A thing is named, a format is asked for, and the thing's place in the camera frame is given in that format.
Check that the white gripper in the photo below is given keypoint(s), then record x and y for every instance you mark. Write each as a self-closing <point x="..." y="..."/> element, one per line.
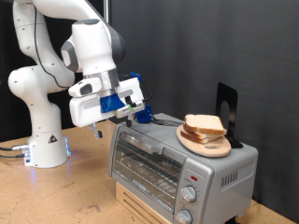
<point x="81" y="116"/>

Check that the metal spatula with blue block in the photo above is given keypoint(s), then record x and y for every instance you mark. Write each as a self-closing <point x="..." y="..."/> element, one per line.
<point x="144" y="115"/>

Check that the glass toaster oven door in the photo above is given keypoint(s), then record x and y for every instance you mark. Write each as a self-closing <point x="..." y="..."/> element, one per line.
<point x="143" y="168"/>

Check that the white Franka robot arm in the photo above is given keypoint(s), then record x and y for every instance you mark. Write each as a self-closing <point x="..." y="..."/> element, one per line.
<point x="40" y="118"/>

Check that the wooden box under oven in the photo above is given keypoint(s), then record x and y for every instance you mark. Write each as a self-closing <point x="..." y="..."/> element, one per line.
<point x="134" y="203"/>

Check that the silver oven knob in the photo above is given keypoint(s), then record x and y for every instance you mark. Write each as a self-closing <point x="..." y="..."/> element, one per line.
<point x="188" y="193"/>
<point x="183" y="217"/>

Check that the silver toaster oven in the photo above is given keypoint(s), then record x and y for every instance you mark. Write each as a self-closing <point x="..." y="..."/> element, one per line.
<point x="218" y="174"/>

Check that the round wooden cutting board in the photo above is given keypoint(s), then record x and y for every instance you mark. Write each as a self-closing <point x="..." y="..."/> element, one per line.
<point x="215" y="150"/>

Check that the metal pole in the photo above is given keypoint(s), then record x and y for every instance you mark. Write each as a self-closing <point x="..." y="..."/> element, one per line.
<point x="107" y="11"/>

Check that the black metal bookend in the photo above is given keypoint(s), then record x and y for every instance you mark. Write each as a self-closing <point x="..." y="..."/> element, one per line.
<point x="232" y="96"/>

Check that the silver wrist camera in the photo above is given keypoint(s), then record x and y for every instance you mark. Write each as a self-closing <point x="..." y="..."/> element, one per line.
<point x="129" y="110"/>

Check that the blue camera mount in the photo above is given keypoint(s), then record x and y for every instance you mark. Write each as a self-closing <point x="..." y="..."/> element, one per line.
<point x="110" y="103"/>

